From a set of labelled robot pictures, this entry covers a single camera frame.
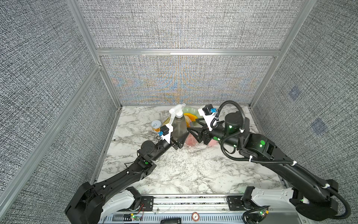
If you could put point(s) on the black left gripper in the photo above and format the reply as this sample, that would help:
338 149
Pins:
177 143

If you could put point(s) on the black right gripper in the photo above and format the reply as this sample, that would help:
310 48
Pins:
204 133

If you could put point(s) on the translucent pink spray bottle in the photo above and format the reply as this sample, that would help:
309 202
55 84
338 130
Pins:
191 140

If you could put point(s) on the clear grey spray bottle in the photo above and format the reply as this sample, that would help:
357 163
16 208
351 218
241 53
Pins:
179 127

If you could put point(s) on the opaque pink spray bottle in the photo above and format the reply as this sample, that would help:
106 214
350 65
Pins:
213 143

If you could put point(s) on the translucent white spray nozzle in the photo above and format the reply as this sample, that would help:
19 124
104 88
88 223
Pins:
177 111

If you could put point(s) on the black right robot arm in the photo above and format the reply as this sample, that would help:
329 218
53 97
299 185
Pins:
310 195

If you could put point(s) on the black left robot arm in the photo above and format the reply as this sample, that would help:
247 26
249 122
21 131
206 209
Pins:
86 206

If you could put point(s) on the orange bread roll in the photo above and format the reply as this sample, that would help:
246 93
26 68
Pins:
189 122

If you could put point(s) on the green scalloped plate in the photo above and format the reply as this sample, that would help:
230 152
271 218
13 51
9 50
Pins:
191 113

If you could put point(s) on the small round white can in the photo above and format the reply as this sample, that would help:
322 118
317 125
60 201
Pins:
156 125

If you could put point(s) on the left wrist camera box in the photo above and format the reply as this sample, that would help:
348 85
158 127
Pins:
165 133

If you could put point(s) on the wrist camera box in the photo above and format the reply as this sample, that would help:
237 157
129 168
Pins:
208 113
165 133

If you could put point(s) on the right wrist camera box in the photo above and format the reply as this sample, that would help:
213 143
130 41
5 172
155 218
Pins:
208 113

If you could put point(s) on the aluminium front rail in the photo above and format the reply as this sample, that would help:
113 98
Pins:
201 209

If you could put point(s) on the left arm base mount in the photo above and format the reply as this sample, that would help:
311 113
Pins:
143 203

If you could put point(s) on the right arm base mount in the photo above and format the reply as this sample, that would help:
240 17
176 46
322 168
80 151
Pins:
253 210

